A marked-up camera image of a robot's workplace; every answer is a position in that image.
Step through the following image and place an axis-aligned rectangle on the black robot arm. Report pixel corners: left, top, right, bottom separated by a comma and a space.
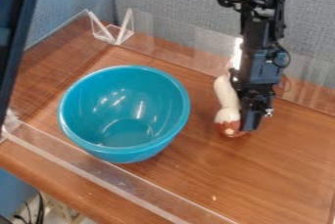
218, 0, 291, 132

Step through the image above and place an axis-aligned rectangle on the clear acrylic back barrier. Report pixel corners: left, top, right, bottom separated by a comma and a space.
124, 9, 335, 115

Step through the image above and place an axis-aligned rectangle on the clear acrylic left barrier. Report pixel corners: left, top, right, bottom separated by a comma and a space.
3, 10, 94, 132

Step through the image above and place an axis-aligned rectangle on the dark blue foreground post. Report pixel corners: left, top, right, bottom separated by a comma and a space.
0, 0, 37, 130

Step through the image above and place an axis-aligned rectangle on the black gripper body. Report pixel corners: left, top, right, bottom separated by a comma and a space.
231, 46, 291, 112

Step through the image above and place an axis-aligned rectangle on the brown and white toy mushroom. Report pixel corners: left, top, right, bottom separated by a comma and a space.
214, 74, 247, 138

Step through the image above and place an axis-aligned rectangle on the black cable under table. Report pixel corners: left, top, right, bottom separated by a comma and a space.
13, 192, 47, 224

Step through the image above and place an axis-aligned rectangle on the clear acrylic front barrier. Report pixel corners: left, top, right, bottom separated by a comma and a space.
3, 122, 238, 224

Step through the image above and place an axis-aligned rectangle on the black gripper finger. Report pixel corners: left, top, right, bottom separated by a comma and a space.
242, 103, 274, 132

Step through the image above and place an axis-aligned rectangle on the clear acrylic corner bracket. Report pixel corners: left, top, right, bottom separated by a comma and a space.
88, 9, 136, 45

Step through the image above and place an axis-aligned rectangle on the clear acrylic barrier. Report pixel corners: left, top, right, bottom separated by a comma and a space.
3, 122, 238, 224
124, 9, 335, 115
3, 10, 94, 132

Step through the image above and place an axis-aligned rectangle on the blue plastic bowl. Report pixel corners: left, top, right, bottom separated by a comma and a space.
58, 66, 192, 163

